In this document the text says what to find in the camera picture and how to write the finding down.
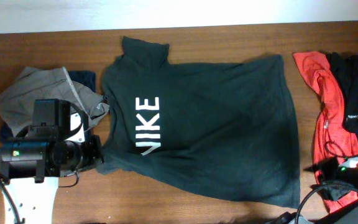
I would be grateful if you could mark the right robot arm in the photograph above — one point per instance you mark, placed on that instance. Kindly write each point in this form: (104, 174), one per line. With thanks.
(346, 213)

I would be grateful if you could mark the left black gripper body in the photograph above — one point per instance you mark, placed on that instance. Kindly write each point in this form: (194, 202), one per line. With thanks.
(91, 152)

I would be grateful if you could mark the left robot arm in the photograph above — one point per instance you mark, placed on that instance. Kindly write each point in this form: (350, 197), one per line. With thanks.
(54, 145)

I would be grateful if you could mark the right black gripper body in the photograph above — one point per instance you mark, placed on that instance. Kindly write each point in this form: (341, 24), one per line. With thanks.
(334, 173)

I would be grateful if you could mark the red garment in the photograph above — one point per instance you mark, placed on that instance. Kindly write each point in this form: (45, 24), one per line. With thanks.
(330, 138)

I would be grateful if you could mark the navy blue folded garment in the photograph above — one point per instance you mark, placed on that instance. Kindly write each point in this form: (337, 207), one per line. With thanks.
(84, 79)

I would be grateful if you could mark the dark green Nike t-shirt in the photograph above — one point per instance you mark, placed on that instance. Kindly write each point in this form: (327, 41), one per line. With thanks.
(221, 130)

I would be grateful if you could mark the grey folded trousers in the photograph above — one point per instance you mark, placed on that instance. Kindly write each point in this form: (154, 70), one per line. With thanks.
(42, 96)

